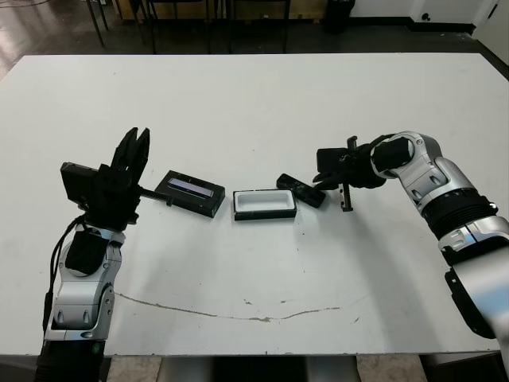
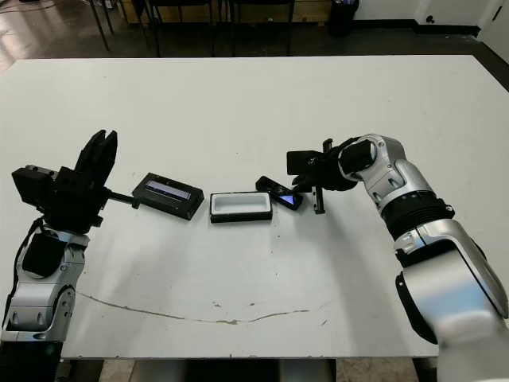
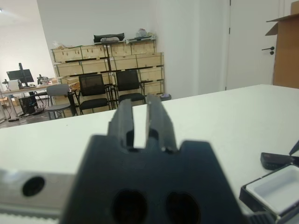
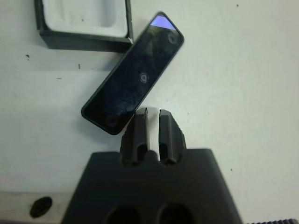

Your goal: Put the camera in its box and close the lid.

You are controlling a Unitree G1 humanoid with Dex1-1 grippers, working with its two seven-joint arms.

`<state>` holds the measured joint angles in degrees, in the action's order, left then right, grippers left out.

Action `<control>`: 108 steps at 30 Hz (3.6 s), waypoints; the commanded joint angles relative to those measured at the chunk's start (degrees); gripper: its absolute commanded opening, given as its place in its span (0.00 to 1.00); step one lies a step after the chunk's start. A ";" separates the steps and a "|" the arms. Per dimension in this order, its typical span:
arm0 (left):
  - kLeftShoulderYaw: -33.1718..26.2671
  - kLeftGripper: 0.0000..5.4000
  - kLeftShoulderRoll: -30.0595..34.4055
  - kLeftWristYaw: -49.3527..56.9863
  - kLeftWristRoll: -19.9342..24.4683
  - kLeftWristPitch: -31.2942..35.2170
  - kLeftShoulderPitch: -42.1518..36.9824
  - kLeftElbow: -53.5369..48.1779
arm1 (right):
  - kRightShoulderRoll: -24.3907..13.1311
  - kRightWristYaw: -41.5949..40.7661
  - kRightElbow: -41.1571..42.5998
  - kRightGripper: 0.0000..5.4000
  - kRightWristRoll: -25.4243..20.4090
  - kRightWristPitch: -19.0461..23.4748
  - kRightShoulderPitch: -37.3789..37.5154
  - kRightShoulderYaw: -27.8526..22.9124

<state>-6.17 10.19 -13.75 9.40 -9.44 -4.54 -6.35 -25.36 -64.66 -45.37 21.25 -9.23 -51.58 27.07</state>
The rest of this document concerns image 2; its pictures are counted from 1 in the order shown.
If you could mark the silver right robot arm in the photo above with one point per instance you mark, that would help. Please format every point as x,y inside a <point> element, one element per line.
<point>449,254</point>

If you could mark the white door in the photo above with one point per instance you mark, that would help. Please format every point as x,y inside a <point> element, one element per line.
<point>497,16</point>

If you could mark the black box base white lining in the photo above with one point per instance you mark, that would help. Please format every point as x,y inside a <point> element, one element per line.
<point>240,205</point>

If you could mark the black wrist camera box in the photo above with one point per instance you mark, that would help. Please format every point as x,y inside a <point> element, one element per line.
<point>300,162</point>
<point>32,187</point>

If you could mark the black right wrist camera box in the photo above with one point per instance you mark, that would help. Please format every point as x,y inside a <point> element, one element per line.
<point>300,162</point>

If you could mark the black trash bin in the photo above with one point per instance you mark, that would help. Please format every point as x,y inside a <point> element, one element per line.
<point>344,18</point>

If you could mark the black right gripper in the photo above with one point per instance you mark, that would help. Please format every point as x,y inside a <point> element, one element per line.
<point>328,171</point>

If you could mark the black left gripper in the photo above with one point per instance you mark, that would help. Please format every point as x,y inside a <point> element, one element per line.
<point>77,205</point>

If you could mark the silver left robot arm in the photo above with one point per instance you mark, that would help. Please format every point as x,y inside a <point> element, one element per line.
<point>40,294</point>

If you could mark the black metal desk leg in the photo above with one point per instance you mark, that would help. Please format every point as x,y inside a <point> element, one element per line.
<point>103,36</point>

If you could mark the black metal chair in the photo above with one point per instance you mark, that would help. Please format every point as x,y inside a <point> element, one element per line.
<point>262,1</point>
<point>179,2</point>

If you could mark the black round door stop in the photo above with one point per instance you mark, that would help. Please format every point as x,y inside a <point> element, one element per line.
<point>429,19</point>

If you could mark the black box lid lavender label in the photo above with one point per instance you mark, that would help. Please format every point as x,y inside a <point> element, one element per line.
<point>167,195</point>

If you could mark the slim black camera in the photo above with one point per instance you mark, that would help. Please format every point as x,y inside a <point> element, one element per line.
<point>274,191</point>

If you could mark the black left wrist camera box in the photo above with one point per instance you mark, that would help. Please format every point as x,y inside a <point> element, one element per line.
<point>32,187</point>

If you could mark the wooden cabinet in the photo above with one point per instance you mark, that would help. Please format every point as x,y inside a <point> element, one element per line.
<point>195,12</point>

